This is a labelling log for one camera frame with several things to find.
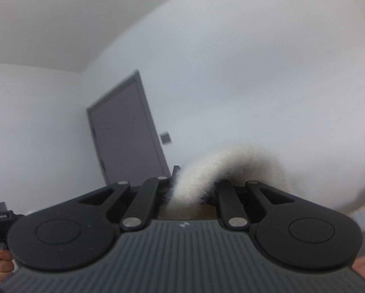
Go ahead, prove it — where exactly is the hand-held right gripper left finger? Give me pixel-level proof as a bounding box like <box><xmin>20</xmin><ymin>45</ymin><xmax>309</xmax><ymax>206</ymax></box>
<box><xmin>78</xmin><ymin>165</ymin><xmax>181</xmax><ymax>231</ymax></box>

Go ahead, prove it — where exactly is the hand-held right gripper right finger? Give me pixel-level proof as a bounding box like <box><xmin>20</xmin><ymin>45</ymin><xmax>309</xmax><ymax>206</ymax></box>
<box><xmin>201</xmin><ymin>180</ymin><xmax>296</xmax><ymax>230</ymax></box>

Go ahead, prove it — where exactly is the fuzzy cream garment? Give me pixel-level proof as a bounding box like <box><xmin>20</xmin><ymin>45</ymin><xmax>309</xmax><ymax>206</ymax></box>
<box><xmin>158</xmin><ymin>142</ymin><xmax>293</xmax><ymax>221</ymax></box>

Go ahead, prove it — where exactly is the person's left hand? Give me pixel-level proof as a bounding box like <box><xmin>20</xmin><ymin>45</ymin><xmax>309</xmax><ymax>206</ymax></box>
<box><xmin>0</xmin><ymin>242</ymin><xmax>16</xmax><ymax>285</ymax></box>

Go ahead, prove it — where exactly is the grey door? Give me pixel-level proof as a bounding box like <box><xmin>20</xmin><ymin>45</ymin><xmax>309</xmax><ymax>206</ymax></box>
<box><xmin>86</xmin><ymin>70</ymin><xmax>172</xmax><ymax>187</ymax></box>

